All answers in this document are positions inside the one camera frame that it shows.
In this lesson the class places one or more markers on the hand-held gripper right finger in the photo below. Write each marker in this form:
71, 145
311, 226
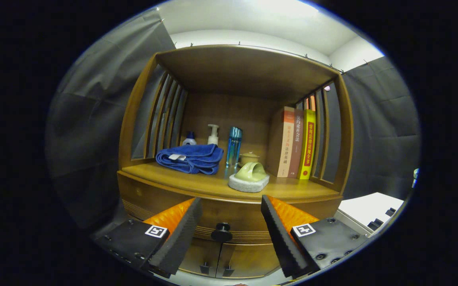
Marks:
282, 238

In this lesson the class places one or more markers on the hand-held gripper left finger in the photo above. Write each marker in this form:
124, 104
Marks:
181, 238

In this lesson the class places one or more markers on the wooden drawer with black knob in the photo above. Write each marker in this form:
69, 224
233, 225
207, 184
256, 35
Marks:
229, 212

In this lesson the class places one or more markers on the wooden cabinet door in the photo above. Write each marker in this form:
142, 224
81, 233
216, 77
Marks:
249, 260
197, 256

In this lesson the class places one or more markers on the wooden countertop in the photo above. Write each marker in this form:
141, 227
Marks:
197, 180

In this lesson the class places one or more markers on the wooden cabinet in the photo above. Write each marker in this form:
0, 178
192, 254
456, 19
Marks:
245, 67

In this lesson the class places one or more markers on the folded blue towel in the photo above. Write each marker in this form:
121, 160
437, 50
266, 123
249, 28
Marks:
193, 159

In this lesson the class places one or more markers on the beige lidded teacup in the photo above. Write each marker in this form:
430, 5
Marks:
249, 157

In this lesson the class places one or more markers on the white appliance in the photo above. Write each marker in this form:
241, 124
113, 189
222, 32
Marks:
368, 208

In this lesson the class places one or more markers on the beige orange book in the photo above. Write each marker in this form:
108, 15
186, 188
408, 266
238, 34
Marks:
286, 143

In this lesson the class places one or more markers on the brown book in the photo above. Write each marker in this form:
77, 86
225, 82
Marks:
295, 143

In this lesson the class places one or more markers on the yellow book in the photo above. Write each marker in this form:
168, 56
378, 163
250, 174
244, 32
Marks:
307, 145

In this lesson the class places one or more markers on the small blue white bottle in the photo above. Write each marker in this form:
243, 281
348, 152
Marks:
189, 140

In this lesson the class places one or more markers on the tall blue glass bottle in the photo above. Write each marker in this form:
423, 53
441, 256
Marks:
234, 147

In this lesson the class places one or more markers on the white pump bottle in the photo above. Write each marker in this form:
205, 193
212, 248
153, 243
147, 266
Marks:
213, 138

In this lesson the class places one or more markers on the small white green device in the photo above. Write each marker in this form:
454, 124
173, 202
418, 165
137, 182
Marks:
415, 174

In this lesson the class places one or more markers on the black backdrop cloth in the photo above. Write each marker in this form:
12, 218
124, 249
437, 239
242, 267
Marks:
94, 119

